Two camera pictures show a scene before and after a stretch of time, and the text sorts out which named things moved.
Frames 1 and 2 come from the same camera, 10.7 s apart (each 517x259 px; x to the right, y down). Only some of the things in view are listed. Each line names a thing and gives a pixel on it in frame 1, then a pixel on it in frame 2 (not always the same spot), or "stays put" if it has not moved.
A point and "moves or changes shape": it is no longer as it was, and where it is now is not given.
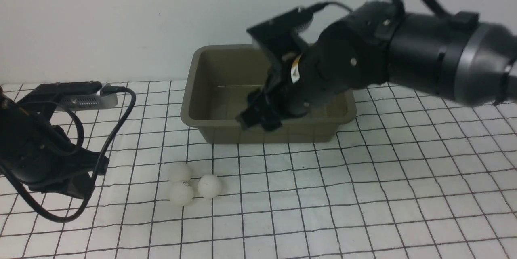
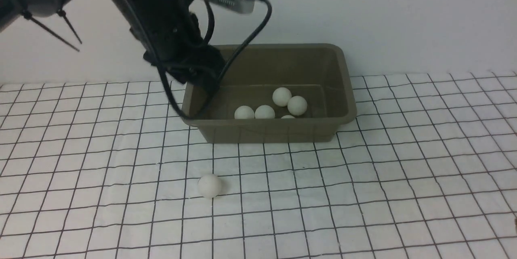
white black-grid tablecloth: x=410 y=177 stays put
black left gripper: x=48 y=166 to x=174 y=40
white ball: x=180 y=172 moves or changes shape
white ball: x=181 y=193 moves or changes shape
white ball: x=209 y=186 stays put
